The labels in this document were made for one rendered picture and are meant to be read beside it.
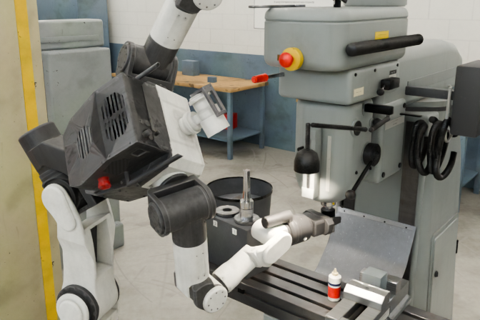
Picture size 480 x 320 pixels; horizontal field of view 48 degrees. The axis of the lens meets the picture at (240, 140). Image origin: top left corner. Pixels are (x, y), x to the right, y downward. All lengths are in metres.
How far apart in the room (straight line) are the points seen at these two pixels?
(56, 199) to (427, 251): 1.31
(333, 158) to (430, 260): 0.73
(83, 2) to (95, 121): 7.36
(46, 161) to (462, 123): 1.22
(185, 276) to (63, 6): 7.71
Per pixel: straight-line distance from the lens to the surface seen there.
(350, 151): 1.60
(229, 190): 4.03
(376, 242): 2.10
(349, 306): 1.71
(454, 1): 5.91
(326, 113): 1.57
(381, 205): 2.10
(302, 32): 1.43
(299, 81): 1.56
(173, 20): 1.45
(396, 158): 1.86
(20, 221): 3.04
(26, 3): 2.90
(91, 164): 1.38
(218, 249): 2.01
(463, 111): 1.73
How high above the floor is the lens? 1.92
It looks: 15 degrees down
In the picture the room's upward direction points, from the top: straight up
